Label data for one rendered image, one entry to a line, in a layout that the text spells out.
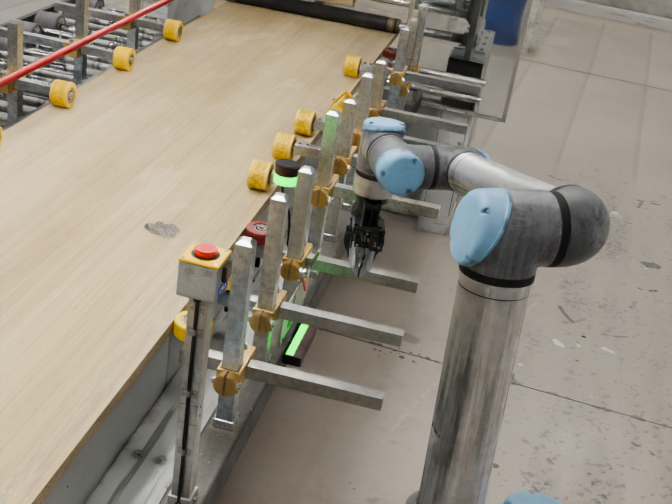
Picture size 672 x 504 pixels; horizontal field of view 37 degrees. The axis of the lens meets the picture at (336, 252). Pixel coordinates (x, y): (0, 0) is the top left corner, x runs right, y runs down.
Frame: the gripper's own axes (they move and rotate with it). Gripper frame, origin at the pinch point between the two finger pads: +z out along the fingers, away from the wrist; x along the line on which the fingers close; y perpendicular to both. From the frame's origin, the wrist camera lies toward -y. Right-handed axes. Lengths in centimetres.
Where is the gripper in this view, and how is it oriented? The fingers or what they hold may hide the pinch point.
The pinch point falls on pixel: (358, 270)
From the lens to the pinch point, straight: 230.7
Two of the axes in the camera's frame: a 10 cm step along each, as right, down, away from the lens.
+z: -1.4, 8.9, 4.3
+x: 9.9, 1.2, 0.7
